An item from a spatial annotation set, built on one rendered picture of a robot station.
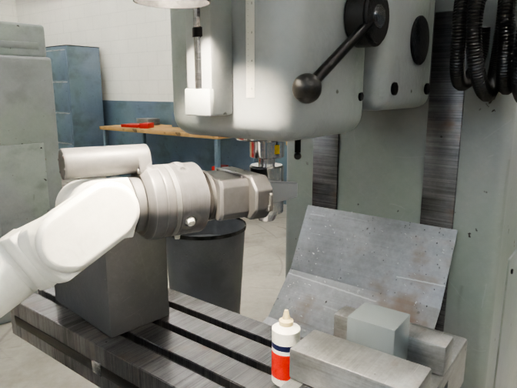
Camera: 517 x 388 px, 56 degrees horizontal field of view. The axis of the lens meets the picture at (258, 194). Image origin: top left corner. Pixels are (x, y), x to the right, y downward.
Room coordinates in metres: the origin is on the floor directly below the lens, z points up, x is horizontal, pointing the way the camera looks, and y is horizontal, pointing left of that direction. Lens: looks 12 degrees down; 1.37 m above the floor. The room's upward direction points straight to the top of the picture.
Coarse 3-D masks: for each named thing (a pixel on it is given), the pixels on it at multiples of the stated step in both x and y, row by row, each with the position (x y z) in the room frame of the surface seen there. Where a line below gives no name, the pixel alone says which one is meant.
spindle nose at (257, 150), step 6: (252, 144) 0.64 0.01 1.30; (258, 144) 0.63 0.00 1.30; (264, 144) 0.63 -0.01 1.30; (270, 144) 0.63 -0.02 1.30; (276, 144) 0.63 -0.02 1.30; (282, 144) 0.64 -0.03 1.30; (252, 150) 0.64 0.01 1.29; (258, 150) 0.63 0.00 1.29; (264, 150) 0.63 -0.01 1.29; (270, 150) 0.63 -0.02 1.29; (282, 150) 0.64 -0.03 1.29; (252, 156) 0.64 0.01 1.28; (258, 156) 0.63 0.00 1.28; (264, 156) 0.63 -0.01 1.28; (270, 156) 0.63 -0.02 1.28; (276, 156) 0.63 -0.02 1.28; (282, 156) 0.64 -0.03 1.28
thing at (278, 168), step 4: (252, 164) 0.65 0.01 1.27; (256, 164) 0.65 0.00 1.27; (276, 164) 0.65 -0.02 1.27; (280, 164) 0.65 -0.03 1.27; (252, 168) 0.64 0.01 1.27; (256, 168) 0.63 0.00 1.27; (260, 168) 0.63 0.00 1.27; (264, 168) 0.63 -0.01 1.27; (268, 168) 0.63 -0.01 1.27; (272, 168) 0.63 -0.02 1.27; (276, 168) 0.63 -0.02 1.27; (280, 168) 0.63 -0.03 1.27; (256, 172) 0.63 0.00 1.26; (260, 172) 0.63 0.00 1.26; (264, 172) 0.63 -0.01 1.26; (268, 172) 0.63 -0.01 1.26; (272, 172) 0.63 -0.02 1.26; (276, 172) 0.63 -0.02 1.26; (280, 172) 0.64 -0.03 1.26
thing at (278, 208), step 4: (268, 176) 0.63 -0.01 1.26; (272, 176) 0.63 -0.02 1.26; (276, 176) 0.63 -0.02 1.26; (280, 176) 0.64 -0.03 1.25; (272, 180) 0.63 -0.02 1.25; (276, 180) 0.63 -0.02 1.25; (280, 180) 0.64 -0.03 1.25; (276, 204) 0.63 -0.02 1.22; (280, 204) 0.64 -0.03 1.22; (276, 208) 0.63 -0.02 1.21; (280, 208) 0.64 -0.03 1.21; (272, 212) 0.63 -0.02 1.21; (276, 212) 0.63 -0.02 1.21; (280, 212) 0.64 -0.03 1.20
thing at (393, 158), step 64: (448, 0) 0.87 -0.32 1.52; (448, 64) 0.87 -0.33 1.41; (384, 128) 0.94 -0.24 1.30; (448, 128) 0.86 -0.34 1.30; (512, 128) 0.81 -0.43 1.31; (320, 192) 1.02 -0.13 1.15; (384, 192) 0.93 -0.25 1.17; (448, 192) 0.85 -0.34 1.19; (512, 192) 0.85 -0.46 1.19; (512, 256) 0.90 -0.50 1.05; (448, 320) 0.85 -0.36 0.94; (512, 320) 0.97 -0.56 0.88; (512, 384) 1.06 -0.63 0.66
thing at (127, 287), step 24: (144, 240) 0.79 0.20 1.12; (96, 264) 0.76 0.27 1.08; (120, 264) 0.76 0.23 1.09; (144, 264) 0.79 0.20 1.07; (72, 288) 0.83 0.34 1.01; (96, 288) 0.76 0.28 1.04; (120, 288) 0.75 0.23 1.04; (144, 288) 0.79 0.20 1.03; (96, 312) 0.77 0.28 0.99; (120, 312) 0.75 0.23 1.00; (144, 312) 0.79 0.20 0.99; (168, 312) 0.82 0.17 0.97
